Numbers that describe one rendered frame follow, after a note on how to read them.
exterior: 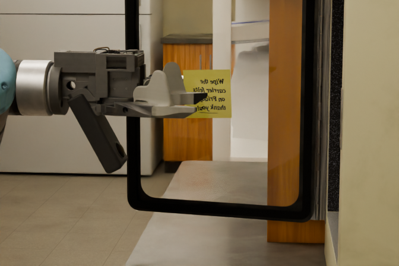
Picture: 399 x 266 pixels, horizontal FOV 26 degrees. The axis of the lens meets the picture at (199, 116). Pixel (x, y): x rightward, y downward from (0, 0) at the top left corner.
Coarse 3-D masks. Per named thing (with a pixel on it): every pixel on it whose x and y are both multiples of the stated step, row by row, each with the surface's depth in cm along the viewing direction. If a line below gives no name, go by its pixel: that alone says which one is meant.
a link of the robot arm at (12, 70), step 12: (0, 48) 99; (0, 60) 98; (0, 72) 97; (12, 72) 98; (0, 84) 96; (12, 84) 98; (0, 96) 97; (12, 96) 101; (0, 108) 99; (0, 120) 102; (0, 132) 105
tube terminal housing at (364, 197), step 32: (352, 0) 97; (384, 0) 97; (352, 32) 98; (384, 32) 97; (352, 64) 98; (384, 64) 98; (352, 96) 99; (384, 96) 98; (352, 128) 99; (384, 128) 99; (352, 160) 100; (384, 160) 100; (352, 192) 100; (384, 192) 100; (352, 224) 101; (384, 224) 101; (352, 256) 102; (384, 256) 101
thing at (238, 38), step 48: (144, 0) 135; (192, 0) 133; (240, 0) 131; (288, 0) 129; (144, 48) 136; (192, 48) 134; (240, 48) 132; (288, 48) 130; (240, 96) 133; (288, 96) 131; (144, 144) 138; (192, 144) 136; (240, 144) 134; (288, 144) 132; (192, 192) 138; (240, 192) 135; (288, 192) 133
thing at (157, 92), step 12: (156, 72) 108; (156, 84) 109; (168, 84) 108; (144, 96) 110; (156, 96) 109; (168, 96) 108; (156, 108) 108; (168, 108) 107; (180, 108) 107; (192, 108) 107
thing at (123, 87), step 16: (96, 48) 116; (64, 64) 114; (80, 64) 114; (96, 64) 112; (112, 64) 112; (128, 64) 111; (144, 64) 117; (64, 80) 114; (80, 80) 114; (96, 80) 112; (112, 80) 113; (128, 80) 113; (64, 96) 115; (96, 96) 112; (112, 96) 113; (128, 96) 113; (64, 112) 116; (96, 112) 114
